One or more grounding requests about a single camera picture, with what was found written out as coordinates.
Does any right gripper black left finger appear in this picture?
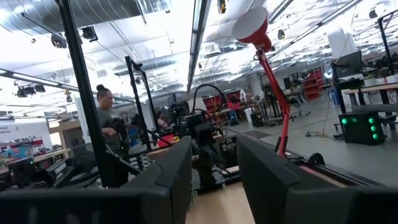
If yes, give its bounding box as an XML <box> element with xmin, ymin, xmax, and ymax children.
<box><xmin>0</xmin><ymin>135</ymin><xmax>193</xmax><ymax>224</ymax></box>

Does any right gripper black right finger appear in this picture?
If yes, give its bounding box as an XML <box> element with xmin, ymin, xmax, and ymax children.
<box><xmin>236</xmin><ymin>134</ymin><xmax>398</xmax><ymax>224</ymax></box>

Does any red shelf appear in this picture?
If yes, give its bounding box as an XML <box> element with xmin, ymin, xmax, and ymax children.
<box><xmin>302</xmin><ymin>67</ymin><xmax>325</xmax><ymax>100</ymax></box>

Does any black Trossen labelled base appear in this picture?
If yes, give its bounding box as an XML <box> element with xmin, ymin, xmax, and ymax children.
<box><xmin>43</xmin><ymin>158</ymin><xmax>77</xmax><ymax>187</ymax></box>

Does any black box with green lights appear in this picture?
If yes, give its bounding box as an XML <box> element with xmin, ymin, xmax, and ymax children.
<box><xmin>338</xmin><ymin>111</ymin><xmax>386</xmax><ymax>146</ymax></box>

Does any white bin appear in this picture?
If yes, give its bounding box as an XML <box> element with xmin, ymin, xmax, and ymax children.
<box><xmin>244</xmin><ymin>107</ymin><xmax>254</xmax><ymax>127</ymax></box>

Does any seated person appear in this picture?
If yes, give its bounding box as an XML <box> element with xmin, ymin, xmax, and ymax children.
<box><xmin>284</xmin><ymin>79</ymin><xmax>304</xmax><ymax>106</ymax></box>

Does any red desk lamp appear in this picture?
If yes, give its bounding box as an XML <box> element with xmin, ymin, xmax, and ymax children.
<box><xmin>231</xmin><ymin>6</ymin><xmax>292</xmax><ymax>158</ymax></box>

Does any red cabinet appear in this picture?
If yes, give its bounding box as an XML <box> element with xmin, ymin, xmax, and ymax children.
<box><xmin>201</xmin><ymin>90</ymin><xmax>242</xmax><ymax>114</ymax></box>

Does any wooden desk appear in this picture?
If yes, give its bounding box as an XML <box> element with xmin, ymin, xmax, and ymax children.
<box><xmin>341</xmin><ymin>82</ymin><xmax>398</xmax><ymax>106</ymax></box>

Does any black monitor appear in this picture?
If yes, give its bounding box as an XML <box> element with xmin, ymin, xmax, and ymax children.
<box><xmin>331</xmin><ymin>50</ymin><xmax>364</xmax><ymax>78</ymax></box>

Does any white cylinder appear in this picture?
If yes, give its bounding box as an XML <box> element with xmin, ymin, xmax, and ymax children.
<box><xmin>326</xmin><ymin>27</ymin><xmax>357</xmax><ymax>60</ymax></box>

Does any black rounded rail clamp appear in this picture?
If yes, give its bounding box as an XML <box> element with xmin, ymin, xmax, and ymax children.
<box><xmin>307</xmin><ymin>152</ymin><xmax>326</xmax><ymax>167</ymax></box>

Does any black table frame rail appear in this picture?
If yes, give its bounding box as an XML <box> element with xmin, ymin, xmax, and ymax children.
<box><xmin>289</xmin><ymin>155</ymin><xmax>398</xmax><ymax>189</ymax></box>

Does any thin black frame post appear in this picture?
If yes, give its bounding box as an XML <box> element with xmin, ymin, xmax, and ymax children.
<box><xmin>125</xmin><ymin>55</ymin><xmax>157</xmax><ymax>152</ymax></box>

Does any thick black frame post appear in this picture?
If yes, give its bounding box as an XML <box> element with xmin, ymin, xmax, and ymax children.
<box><xmin>55</xmin><ymin>0</ymin><xmax>130</xmax><ymax>187</ymax></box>

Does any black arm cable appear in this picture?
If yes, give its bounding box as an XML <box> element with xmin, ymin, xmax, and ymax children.
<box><xmin>192</xmin><ymin>83</ymin><xmax>226</xmax><ymax>125</ymax></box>

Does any black overhead camera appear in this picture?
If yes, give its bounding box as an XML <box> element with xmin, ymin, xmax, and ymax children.
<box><xmin>50</xmin><ymin>32</ymin><xmax>68</xmax><ymax>49</ymax></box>
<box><xmin>80</xmin><ymin>26</ymin><xmax>99</xmax><ymax>43</ymax></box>

